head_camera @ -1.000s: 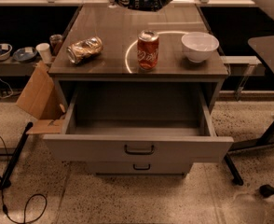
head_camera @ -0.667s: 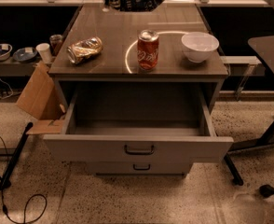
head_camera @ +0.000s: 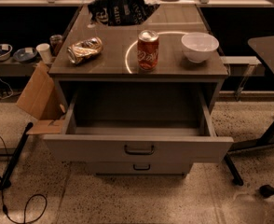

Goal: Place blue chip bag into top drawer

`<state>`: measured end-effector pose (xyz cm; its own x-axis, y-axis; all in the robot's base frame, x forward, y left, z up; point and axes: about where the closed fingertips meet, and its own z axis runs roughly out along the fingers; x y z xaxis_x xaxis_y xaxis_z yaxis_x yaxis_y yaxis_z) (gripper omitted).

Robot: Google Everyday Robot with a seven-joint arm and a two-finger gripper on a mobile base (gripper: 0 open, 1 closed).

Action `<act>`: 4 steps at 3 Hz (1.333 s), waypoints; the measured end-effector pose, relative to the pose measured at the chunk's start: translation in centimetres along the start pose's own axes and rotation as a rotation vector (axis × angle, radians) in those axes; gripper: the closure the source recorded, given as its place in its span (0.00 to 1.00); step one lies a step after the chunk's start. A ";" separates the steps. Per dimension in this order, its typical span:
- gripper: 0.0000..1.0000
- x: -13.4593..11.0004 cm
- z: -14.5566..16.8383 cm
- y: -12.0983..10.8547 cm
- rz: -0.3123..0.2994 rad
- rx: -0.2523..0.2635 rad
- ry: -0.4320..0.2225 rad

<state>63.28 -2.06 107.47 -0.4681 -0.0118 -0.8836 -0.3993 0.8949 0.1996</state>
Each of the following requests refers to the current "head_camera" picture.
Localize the blue bowl with card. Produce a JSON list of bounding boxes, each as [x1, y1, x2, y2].
[[13, 48, 37, 63]]

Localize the white bowl with card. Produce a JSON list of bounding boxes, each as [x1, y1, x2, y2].
[[0, 44, 12, 62]]

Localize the open top drawer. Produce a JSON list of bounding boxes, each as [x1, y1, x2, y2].
[[45, 82, 233, 164]]

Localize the grey drawer cabinet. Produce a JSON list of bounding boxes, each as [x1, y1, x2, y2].
[[44, 5, 233, 175]]

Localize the black caster foot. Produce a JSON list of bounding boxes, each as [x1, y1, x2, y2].
[[259, 185, 274, 198]]

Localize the white paper cup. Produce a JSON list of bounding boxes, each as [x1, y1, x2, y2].
[[36, 43, 52, 63]]

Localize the lower drawer front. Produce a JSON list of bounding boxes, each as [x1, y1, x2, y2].
[[88, 162, 192, 175]]

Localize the crushed gold can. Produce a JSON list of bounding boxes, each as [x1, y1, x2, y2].
[[67, 36, 103, 65]]

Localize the brown glass jar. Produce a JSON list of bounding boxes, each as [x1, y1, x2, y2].
[[49, 35, 63, 56]]

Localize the black stand leg right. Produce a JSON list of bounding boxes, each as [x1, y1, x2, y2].
[[223, 106, 274, 187]]

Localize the black floor bar left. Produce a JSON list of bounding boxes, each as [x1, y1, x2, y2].
[[0, 122, 34, 190]]

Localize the red soda can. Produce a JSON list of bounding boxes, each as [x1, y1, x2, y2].
[[137, 30, 159, 71]]

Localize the cardboard box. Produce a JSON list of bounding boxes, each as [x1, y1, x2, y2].
[[17, 62, 65, 135]]

